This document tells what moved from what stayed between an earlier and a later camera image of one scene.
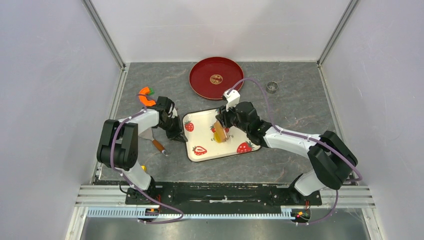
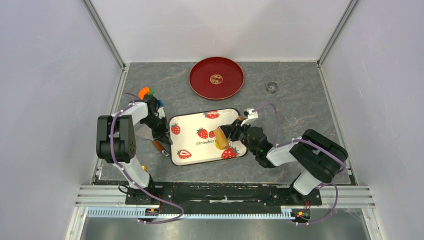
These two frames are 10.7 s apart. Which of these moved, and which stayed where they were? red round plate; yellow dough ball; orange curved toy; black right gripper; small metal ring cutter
Moved: yellow dough ball; black right gripper
Stayed: small metal ring cutter; orange curved toy; red round plate
